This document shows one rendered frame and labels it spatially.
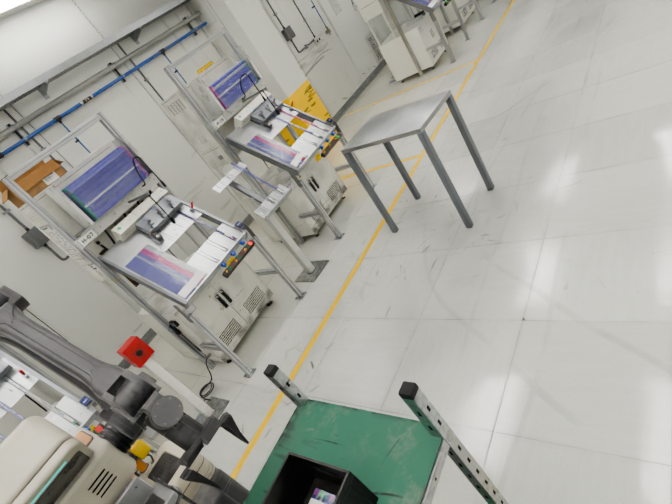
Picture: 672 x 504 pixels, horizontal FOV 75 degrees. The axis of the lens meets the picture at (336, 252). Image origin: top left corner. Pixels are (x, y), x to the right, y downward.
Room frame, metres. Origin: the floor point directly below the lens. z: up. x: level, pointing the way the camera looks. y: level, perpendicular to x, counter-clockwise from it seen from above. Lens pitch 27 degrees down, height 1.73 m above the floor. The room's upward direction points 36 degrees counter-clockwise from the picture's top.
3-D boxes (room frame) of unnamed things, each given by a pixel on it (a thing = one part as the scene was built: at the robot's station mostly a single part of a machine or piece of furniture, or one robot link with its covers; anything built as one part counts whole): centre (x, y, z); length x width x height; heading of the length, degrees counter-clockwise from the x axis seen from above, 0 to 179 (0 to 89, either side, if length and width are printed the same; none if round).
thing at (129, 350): (2.52, 1.37, 0.39); 0.24 x 0.24 x 0.78; 40
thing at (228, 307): (3.34, 1.11, 0.31); 0.70 x 0.65 x 0.62; 130
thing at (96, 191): (3.28, 0.99, 1.52); 0.51 x 0.13 x 0.27; 130
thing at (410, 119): (2.87, -0.83, 0.40); 0.70 x 0.45 x 0.80; 33
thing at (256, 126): (4.13, -0.13, 0.65); 1.01 x 0.73 x 1.29; 40
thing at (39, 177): (3.45, 1.26, 1.82); 0.68 x 0.30 x 0.20; 130
